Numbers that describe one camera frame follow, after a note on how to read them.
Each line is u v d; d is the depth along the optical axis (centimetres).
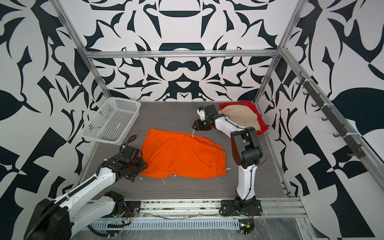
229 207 74
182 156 91
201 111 91
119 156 66
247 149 53
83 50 89
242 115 104
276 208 76
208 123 76
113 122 108
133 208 75
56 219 39
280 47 89
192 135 102
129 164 65
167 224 71
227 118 67
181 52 93
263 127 102
